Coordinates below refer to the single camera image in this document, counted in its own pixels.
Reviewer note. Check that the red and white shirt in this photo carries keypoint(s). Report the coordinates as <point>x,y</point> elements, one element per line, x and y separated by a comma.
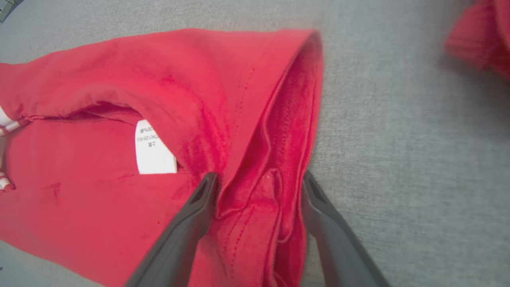
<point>119,79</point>
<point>486,36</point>

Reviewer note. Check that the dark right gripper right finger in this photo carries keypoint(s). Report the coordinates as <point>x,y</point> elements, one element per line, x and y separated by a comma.
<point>338,251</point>

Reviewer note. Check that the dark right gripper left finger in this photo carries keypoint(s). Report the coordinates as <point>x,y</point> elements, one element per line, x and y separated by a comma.
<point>179,247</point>

